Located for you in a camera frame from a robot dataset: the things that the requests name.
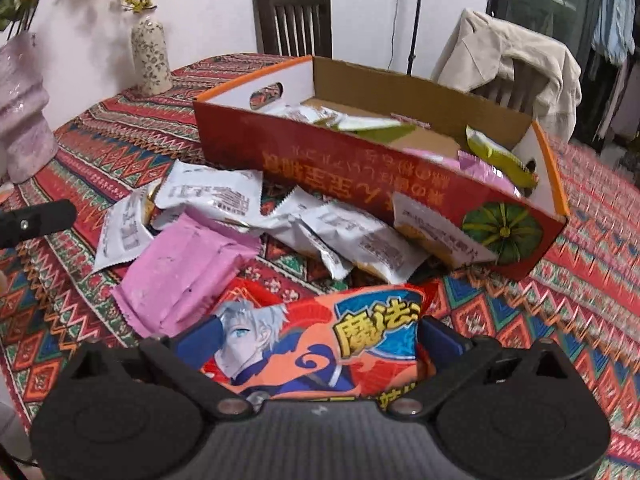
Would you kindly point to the dark wooden chair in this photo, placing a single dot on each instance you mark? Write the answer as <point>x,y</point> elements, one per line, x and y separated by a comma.
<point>262,20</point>

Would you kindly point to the black light stand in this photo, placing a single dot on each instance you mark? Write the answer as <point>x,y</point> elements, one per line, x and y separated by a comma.
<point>415,35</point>

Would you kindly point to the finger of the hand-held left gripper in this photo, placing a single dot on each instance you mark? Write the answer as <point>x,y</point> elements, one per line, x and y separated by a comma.
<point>37,221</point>

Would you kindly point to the patterned red tablecloth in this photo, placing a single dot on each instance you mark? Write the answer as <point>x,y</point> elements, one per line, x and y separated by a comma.
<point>125,160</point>

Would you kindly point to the floral ceramic vase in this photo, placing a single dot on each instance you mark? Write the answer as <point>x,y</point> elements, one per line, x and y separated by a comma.
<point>150,60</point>

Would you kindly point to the pink snack packet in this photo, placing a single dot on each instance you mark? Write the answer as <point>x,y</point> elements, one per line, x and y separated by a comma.
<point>430,155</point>
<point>180,270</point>

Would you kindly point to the jacket-covered wooden chair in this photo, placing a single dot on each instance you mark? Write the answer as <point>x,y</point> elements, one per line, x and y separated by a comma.
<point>520,80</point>

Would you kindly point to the orange cardboard box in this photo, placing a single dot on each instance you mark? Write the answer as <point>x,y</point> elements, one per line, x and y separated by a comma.
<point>350,170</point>

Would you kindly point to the pile of white packets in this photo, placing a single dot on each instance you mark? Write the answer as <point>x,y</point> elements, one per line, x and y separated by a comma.
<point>210,190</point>

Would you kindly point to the pink ribbed vase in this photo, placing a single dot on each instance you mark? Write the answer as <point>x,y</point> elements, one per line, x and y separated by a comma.
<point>25,125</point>

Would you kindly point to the pale green snack packet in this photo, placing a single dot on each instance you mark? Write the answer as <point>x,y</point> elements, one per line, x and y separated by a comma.
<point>375,127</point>

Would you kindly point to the light blue hanging shirt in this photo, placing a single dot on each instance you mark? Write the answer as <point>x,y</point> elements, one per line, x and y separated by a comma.
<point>612,10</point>

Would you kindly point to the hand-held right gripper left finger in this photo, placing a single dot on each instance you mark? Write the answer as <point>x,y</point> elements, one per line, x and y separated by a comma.
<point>205,336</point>

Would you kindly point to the yellow-green snack packet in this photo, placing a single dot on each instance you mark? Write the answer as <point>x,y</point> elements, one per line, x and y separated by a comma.
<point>500,160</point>

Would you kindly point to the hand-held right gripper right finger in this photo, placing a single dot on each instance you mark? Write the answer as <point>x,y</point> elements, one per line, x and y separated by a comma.
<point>440,341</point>

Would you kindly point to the orange cartoon snack bag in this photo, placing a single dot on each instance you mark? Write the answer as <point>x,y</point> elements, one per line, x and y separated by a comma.
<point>320,340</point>

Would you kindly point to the beige jacket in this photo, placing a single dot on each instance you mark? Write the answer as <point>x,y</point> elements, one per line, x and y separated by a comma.
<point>490,45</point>

